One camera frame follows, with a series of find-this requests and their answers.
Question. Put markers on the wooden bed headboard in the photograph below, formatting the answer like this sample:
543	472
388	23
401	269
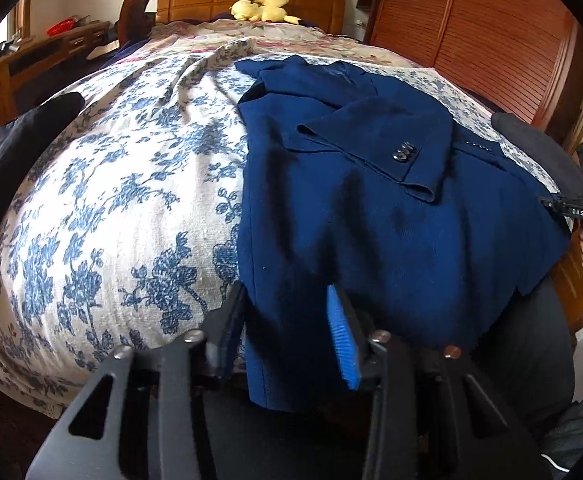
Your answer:
196	0

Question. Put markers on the blue floral bedspread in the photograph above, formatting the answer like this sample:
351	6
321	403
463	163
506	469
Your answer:
121	200

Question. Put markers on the yellow plush toy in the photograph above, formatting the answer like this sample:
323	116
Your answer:
266	10

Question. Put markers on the dark cloth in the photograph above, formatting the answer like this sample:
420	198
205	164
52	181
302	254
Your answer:
581	425

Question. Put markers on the black garment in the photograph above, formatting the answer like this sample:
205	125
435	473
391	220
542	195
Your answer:
11	150

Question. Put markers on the red bowl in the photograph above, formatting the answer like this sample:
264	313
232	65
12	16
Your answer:
61	25

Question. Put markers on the wooden slatted wardrobe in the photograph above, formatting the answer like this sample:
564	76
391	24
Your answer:
471	25

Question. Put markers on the pink floral quilt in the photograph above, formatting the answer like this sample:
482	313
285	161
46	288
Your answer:
196	35

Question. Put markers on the person's dark trouser leg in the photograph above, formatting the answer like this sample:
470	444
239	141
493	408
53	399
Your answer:
521	360

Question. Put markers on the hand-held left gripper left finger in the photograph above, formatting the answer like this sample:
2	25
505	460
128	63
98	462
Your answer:
232	330

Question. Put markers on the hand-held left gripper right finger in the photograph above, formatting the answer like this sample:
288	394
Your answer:
342	340

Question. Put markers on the wooden chair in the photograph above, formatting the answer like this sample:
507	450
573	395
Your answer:
131	15

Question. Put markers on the wooden framed window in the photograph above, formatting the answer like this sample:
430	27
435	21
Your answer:
1	35

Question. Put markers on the blue blazer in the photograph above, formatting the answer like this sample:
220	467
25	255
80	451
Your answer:
371	240

